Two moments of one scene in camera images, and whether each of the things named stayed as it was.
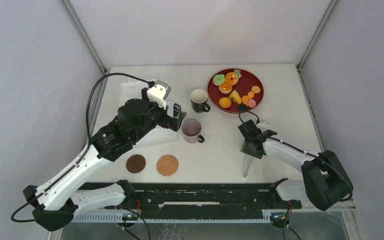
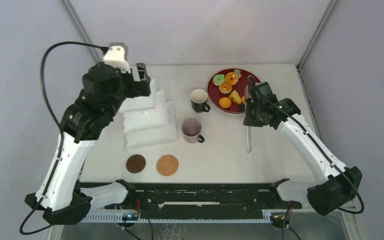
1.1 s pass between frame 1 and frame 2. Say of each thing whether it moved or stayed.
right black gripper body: moved
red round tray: stayed
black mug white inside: stayed
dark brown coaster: stayed
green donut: stayed
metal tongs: moved
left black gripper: moved
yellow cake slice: stayed
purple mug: stayed
